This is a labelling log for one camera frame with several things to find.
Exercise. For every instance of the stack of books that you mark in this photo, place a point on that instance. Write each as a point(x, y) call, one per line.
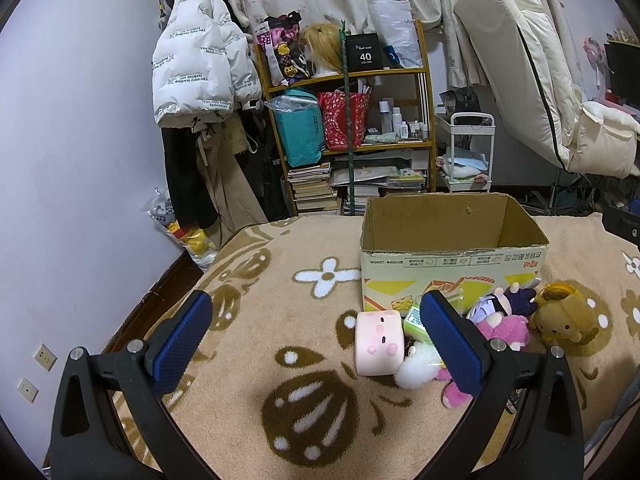
point(311, 189)

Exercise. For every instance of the white rolling cart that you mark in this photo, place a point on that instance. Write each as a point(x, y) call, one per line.
point(467, 163)

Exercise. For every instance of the beige coat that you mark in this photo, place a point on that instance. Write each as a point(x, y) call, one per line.
point(225, 181)

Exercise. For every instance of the green pole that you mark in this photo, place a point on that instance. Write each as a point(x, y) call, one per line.
point(348, 123)

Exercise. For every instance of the white puffer jacket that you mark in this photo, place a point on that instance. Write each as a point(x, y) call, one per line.
point(202, 71)

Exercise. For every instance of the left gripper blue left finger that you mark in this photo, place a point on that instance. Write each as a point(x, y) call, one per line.
point(87, 439)

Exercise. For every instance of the blonde wig head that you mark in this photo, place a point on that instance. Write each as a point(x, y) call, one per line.
point(322, 46)

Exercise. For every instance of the yellow dog plush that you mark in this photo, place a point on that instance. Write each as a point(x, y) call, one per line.
point(564, 312)

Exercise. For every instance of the green tissue pack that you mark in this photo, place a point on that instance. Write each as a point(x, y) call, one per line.
point(413, 326)

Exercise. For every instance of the wooden shelf unit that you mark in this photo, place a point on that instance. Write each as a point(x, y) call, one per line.
point(423, 102)

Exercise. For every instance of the cardboard box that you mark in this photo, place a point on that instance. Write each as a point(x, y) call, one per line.
point(463, 244)

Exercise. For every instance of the red gift bag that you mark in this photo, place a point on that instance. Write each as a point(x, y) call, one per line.
point(333, 111)

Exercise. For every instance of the beige patterned plush rug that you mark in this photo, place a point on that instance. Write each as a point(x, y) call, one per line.
point(292, 381)

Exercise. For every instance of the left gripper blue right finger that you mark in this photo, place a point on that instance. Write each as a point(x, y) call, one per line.
point(545, 440)

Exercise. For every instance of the black box marked 40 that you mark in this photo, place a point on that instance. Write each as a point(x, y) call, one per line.
point(363, 53)

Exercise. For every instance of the plastic bag of toys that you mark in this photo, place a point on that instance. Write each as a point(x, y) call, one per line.
point(192, 239)

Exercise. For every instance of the white fluffy penguin plush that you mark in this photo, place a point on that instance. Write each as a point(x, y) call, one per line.
point(421, 365)

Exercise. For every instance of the teal shopping bag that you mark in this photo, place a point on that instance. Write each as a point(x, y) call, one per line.
point(299, 122)

